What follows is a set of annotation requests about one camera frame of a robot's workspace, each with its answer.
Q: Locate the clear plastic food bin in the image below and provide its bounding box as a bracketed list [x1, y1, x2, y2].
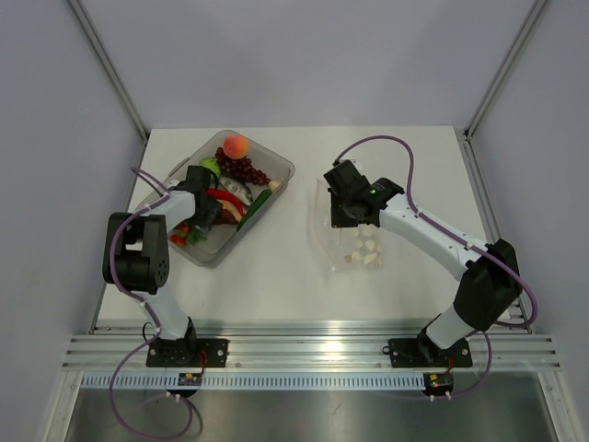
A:
[140, 130, 295, 267]

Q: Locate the clear zip top bag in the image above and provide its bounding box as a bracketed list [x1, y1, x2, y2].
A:
[307, 178, 382, 273]

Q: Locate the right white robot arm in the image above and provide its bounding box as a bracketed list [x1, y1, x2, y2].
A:
[324, 160, 522, 366]

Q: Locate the aluminium mounting rail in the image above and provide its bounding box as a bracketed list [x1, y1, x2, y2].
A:
[62, 321, 561, 372]

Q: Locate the white slotted cable duct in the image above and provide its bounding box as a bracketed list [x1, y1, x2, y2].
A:
[81, 372, 425, 391]

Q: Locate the right aluminium frame post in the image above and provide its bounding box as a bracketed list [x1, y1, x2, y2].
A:
[464, 0, 550, 143]

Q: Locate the silver grey fish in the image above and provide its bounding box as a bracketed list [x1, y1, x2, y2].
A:
[218, 175, 253, 206]

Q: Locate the green cucumber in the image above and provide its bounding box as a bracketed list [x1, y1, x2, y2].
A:
[237, 189, 272, 231]

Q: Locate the orange peach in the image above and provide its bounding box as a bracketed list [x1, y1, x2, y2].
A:
[222, 134, 249, 160]

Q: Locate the green lime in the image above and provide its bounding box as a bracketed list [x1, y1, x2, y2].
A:
[199, 157, 222, 177]

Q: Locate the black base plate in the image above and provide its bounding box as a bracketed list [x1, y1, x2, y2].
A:
[145, 338, 229, 368]
[382, 338, 473, 368]

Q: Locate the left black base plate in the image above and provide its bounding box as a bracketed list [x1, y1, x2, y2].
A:
[145, 338, 229, 368]

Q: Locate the left aluminium frame post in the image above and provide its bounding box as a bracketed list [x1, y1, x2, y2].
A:
[64, 0, 150, 145]

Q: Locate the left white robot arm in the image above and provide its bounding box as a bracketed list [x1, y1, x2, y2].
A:
[102, 166, 223, 366]

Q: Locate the red chili pepper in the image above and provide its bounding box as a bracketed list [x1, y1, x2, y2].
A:
[206, 188, 246, 220]

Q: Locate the white garlic clove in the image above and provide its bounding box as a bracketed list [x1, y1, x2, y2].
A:
[268, 180, 281, 192]

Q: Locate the red orange meat slab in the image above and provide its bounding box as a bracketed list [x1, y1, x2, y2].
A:
[214, 201, 244, 226]

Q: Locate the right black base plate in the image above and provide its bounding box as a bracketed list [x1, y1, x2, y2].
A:
[382, 338, 473, 368]

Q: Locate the dark red grape bunch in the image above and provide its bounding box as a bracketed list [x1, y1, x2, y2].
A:
[214, 147, 271, 186]

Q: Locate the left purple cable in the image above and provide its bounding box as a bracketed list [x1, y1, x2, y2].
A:
[108, 166, 203, 437]

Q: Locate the aluminium frame post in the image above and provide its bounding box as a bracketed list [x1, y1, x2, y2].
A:
[64, 0, 150, 145]
[464, 0, 550, 143]

